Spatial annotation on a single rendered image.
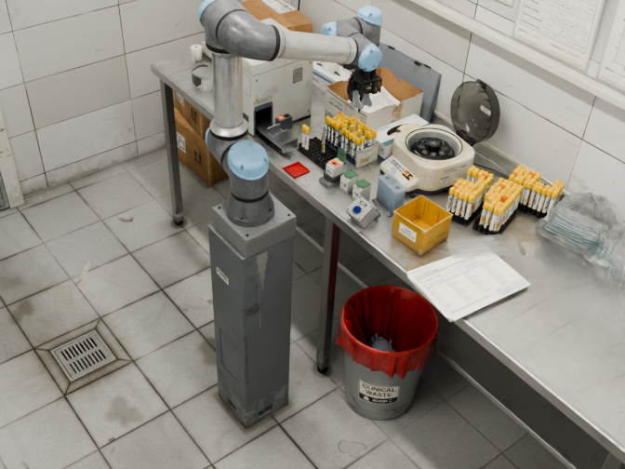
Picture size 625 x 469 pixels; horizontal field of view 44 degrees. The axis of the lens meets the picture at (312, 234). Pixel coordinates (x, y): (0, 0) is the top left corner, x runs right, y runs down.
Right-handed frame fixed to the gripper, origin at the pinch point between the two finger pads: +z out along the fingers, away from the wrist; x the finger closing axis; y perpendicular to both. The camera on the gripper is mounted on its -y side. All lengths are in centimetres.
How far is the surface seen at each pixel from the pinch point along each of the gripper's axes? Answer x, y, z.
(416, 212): 3.8, 33.6, 21.9
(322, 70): 21, -59, 20
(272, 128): -17.6, -27.9, 19.6
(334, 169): -10.4, 4.7, 19.1
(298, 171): -17.6, -7.5, 25.6
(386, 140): 15.2, -2.0, 18.7
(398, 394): -3, 48, 95
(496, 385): 26, 67, 86
